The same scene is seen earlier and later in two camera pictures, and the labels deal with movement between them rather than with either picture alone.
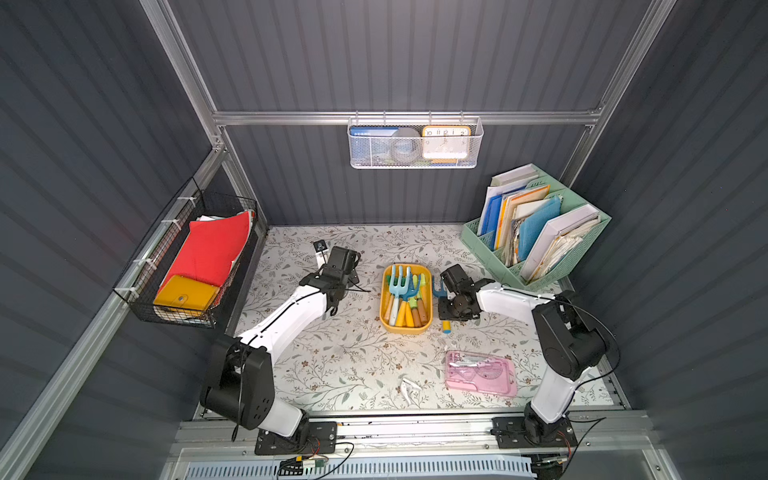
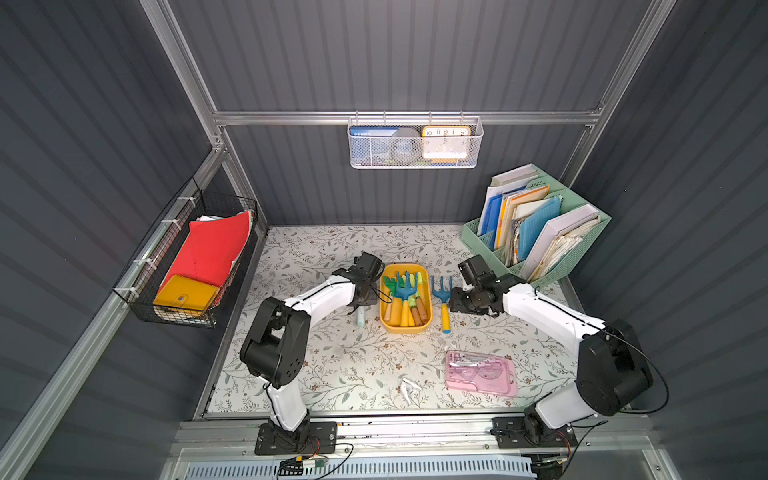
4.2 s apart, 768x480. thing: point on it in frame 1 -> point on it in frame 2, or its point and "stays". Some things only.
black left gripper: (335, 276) -> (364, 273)
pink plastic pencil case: (487, 373) stays
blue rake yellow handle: (446, 324) stays
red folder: (211, 248) stays
